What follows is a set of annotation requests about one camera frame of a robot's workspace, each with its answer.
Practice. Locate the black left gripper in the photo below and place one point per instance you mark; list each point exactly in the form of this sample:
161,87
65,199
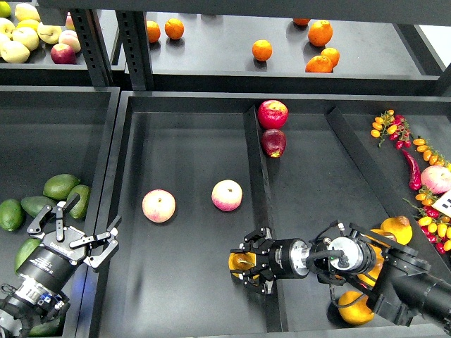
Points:
55,260

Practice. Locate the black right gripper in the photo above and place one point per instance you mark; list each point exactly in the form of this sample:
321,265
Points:
280,259

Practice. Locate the dark green avocado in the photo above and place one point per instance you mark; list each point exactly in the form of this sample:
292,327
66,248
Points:
22,254

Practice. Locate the yellow pear behind arm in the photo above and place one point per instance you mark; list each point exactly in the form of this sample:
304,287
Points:
381,247

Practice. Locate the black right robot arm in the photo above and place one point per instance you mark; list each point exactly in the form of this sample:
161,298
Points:
366,271

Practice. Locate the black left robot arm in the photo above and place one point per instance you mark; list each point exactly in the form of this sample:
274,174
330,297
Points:
30,304

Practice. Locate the yellow pear under arm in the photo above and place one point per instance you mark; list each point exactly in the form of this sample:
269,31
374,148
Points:
371,276

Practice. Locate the dark avocado in pile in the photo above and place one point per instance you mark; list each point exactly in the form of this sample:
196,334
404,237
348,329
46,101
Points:
32,205

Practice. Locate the light green avocado top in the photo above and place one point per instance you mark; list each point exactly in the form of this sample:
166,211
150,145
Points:
59,186

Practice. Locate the bright green avocado far left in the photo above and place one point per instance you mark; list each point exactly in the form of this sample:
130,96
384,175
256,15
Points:
12,215

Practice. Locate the avocado bottom left corner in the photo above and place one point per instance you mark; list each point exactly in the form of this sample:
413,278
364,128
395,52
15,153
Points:
53,328

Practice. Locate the black tray divider centre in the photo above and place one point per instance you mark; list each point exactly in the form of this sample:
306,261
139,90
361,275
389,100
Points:
273,306

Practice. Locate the pink apple centre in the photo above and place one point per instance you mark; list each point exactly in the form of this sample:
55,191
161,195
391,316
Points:
227,195

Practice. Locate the black middle tray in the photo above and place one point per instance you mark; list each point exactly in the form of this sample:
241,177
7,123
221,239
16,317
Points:
171,279

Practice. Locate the black left tray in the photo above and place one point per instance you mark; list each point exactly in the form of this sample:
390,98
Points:
51,130

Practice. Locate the bright red apple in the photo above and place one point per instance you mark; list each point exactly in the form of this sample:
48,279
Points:
272,114

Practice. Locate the red chili pepper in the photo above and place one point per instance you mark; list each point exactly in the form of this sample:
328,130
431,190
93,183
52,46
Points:
414,171

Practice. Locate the black upper left shelf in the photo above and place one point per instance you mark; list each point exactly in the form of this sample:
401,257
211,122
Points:
39,69

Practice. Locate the lower cherry tomato bunch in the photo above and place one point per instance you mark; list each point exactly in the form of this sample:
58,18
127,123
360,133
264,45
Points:
434,224

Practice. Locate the cherry tomato bunch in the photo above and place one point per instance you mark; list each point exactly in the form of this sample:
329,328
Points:
434,224
392,126

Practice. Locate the red apple upper left shelf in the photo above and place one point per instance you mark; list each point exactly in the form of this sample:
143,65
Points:
63,54

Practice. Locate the upper cherry tomato bunch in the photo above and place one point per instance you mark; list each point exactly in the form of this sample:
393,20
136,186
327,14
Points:
392,126

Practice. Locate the white label card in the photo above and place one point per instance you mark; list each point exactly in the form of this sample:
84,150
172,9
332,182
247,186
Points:
443,204

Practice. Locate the pink apple right tray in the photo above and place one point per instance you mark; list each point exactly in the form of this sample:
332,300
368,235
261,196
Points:
436,178

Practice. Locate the pale yellow apple front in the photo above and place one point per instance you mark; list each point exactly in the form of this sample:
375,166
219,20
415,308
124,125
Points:
14,52

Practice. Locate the pale yellow apple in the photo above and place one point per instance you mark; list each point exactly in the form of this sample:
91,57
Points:
49,33
14,52
27,36

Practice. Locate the orange cherry tomato sprig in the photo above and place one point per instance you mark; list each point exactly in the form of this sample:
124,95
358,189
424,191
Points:
429,153

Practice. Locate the pale pink peach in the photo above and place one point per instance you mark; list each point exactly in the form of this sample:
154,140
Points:
70,38

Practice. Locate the pale yellow apple middle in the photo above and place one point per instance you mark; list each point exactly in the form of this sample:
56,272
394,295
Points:
27,36

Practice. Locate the pale yellow apple right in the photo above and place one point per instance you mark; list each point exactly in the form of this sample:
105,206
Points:
49,33

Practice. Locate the pale apple left edge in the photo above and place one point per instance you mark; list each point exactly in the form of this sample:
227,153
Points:
3,39

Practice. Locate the green avocado by tray wall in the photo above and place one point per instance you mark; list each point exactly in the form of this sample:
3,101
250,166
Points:
79,210

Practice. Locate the black perforated post left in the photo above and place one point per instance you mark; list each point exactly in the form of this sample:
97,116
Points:
93,48

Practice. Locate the black perforated post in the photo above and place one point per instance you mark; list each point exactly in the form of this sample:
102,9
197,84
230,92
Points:
93,48
132,27

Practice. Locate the black perforated post centre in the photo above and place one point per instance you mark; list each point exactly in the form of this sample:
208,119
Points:
132,27

